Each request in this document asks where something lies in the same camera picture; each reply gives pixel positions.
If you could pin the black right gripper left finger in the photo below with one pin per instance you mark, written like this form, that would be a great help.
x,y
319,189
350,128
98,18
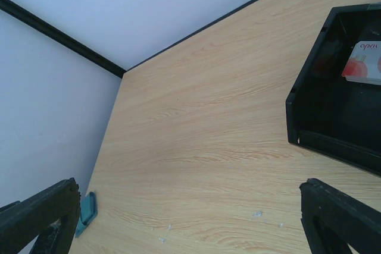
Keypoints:
x,y
49,218

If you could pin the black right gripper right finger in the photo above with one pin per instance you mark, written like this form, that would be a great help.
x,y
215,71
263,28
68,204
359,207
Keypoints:
x,y
334,222

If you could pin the teal leather card holder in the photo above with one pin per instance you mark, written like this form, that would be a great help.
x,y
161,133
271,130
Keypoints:
x,y
88,212

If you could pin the white card red circles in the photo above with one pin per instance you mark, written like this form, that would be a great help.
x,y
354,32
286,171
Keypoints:
x,y
363,64

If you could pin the black plastic bin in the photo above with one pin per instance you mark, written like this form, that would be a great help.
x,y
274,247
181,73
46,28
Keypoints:
x,y
326,113

